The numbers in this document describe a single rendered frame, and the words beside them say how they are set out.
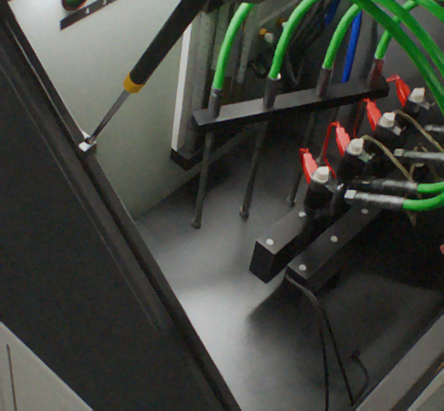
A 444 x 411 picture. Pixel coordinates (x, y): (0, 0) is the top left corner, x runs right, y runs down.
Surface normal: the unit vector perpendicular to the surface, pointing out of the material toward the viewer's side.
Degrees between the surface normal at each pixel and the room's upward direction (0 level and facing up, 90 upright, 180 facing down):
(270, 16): 90
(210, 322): 0
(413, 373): 0
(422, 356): 0
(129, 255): 43
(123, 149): 90
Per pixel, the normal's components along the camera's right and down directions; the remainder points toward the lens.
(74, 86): 0.73, 0.57
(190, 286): 0.11, -0.64
